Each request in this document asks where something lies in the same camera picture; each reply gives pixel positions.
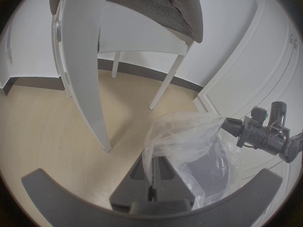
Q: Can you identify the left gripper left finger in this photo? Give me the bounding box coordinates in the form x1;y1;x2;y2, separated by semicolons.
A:
110;151;150;213

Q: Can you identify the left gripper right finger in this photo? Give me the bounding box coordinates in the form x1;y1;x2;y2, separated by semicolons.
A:
153;156;196;209

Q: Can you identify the clear plastic bag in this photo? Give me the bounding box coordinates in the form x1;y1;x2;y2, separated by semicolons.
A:
142;111;242;210

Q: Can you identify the white trash bin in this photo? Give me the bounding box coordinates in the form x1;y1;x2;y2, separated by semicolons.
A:
180;139;238;199

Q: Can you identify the grey padded white chair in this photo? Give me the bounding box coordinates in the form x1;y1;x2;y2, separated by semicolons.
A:
48;0;204;154

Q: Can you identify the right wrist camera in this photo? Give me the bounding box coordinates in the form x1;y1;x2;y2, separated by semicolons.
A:
251;106;269;128

